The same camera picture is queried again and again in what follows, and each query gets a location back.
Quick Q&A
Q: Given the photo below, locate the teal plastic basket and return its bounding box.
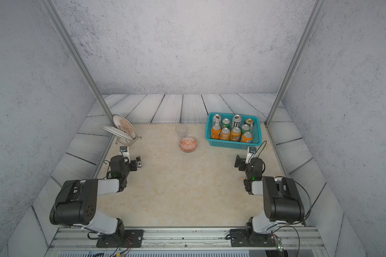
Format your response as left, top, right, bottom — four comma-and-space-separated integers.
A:
205, 112, 263, 149

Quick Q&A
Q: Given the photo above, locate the orange soda can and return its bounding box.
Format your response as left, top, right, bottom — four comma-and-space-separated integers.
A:
211, 124, 222, 140
241, 131, 253, 143
219, 127, 231, 141
229, 127, 241, 142

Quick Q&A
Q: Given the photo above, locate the white monster energy can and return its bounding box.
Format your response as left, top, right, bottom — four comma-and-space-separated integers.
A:
231, 115, 242, 128

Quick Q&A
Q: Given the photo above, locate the silver drink can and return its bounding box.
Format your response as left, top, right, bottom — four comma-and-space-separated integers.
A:
212, 114, 222, 126

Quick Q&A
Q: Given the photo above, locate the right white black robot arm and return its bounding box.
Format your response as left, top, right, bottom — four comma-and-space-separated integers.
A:
234, 153, 306, 246

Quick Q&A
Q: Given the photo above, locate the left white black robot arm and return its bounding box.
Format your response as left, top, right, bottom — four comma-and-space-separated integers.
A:
49, 155, 142, 247

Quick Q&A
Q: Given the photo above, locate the green soda can middle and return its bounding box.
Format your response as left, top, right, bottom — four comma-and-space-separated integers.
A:
240, 124, 250, 134

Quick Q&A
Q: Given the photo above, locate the green soda can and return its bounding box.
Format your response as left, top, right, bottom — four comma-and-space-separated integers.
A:
240, 124, 250, 134
220, 118, 231, 130

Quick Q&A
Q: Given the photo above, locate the white flat plate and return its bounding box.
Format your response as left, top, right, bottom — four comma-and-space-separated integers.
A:
102, 126, 134, 141

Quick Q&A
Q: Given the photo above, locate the green soda can rear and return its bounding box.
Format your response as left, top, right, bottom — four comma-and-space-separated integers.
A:
220, 118, 231, 130

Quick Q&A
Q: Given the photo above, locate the brown gold drink can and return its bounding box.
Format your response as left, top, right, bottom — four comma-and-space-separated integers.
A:
244, 118, 254, 128

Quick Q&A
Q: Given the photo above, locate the patterned upright plate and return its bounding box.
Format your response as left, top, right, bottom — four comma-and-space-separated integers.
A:
113, 114, 137, 139

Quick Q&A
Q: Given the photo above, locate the red patterned bowl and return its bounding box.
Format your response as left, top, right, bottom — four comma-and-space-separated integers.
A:
179, 137, 198, 153

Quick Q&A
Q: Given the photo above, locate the clear plastic cup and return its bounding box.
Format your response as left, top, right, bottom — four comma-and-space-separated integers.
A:
175, 124, 189, 140

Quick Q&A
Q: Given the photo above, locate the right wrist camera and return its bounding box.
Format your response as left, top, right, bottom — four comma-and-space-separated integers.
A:
245, 147, 257, 164

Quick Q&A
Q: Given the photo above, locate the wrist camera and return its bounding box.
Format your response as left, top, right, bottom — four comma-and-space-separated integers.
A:
245, 147, 257, 164
120, 146, 130, 163

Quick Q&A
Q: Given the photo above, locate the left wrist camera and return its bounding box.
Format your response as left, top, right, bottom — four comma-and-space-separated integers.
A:
120, 146, 130, 163

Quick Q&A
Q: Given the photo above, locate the wire plate rack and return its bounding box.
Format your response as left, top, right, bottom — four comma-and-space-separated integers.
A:
115, 136, 140, 147

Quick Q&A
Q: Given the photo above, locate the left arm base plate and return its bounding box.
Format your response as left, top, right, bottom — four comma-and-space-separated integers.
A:
96, 229, 144, 248

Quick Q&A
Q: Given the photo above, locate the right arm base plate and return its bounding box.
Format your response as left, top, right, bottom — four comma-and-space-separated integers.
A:
225, 229, 276, 247

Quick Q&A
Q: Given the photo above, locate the aluminium mounting rail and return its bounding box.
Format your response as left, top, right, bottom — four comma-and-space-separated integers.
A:
45, 227, 328, 257

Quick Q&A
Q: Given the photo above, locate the right aluminium frame post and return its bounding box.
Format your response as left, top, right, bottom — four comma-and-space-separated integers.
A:
265, 0, 326, 127

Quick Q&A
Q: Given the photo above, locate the aluminium frame post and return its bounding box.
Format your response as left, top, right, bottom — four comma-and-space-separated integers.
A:
40, 0, 114, 126
265, 0, 326, 127

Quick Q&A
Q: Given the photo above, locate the left aluminium frame post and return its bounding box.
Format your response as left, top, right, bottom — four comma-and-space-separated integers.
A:
40, 0, 114, 126

